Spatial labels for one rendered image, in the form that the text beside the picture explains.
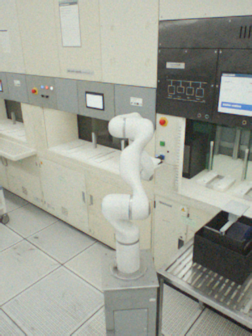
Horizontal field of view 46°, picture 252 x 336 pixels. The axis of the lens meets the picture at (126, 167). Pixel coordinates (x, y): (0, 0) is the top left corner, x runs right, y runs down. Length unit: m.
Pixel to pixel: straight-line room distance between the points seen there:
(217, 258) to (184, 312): 0.96
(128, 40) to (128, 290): 1.51
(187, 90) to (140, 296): 1.18
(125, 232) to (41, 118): 1.85
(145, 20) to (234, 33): 0.57
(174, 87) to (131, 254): 1.03
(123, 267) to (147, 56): 1.28
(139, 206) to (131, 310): 0.56
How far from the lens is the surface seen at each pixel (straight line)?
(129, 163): 1.41
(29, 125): 3.26
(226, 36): 1.78
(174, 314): 2.47
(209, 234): 1.61
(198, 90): 1.85
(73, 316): 2.48
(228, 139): 2.84
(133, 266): 1.58
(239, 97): 1.76
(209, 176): 2.34
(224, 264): 1.62
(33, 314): 2.56
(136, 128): 1.45
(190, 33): 1.87
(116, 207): 1.38
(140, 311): 1.68
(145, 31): 2.04
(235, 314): 1.52
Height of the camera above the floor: 1.86
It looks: 23 degrees down
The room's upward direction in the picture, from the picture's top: 1 degrees counter-clockwise
